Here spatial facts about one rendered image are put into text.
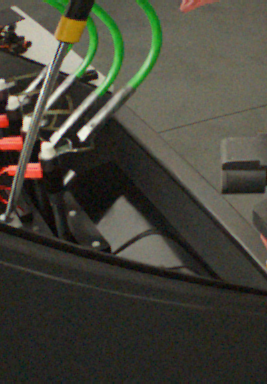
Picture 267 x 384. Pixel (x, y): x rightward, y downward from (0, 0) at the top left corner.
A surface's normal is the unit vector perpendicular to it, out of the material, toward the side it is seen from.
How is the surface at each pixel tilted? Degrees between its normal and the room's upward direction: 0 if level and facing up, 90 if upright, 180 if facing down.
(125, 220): 0
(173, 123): 0
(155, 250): 0
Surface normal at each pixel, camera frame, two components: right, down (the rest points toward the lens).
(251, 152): -0.18, -0.59
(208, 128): -0.08, -0.77
